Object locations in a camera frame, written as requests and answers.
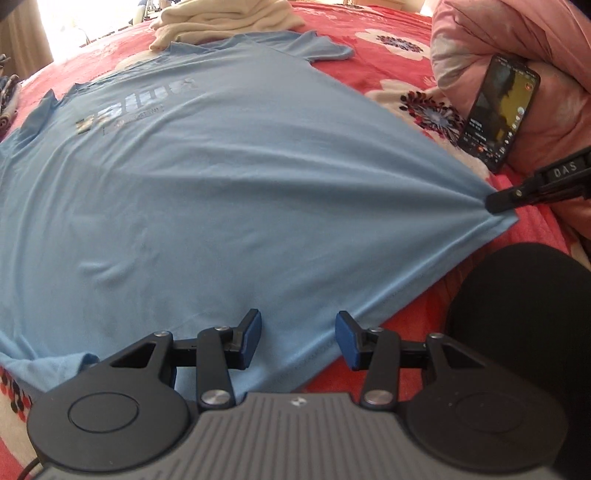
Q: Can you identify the black cable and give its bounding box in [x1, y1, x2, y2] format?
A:
[18, 455, 48, 480]

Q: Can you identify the beige curtain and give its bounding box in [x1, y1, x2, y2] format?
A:
[0, 0, 49, 65]

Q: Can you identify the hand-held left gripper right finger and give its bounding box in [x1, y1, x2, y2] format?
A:
[336, 310, 486, 411]

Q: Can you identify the person's black-trousered leg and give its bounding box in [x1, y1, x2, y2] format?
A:
[445, 242, 591, 480]

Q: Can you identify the grey striped garment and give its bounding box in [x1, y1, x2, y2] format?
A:
[0, 74, 22, 136]

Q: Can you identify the light blue t-shirt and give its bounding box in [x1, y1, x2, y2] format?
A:
[0, 31, 517, 393]

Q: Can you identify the pink quilt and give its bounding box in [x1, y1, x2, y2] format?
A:
[429, 0, 591, 271]

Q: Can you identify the black smartphone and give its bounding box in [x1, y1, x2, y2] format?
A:
[457, 53, 542, 175]

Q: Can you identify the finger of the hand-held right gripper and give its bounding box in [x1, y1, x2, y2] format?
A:
[484, 174, 552, 214]

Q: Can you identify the red floral blanket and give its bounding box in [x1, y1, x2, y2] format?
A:
[0, 0, 591, 480]

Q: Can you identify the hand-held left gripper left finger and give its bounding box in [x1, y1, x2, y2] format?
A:
[95, 308, 263, 409]

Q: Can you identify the cream folded cloth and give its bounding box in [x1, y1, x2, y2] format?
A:
[150, 0, 306, 51]

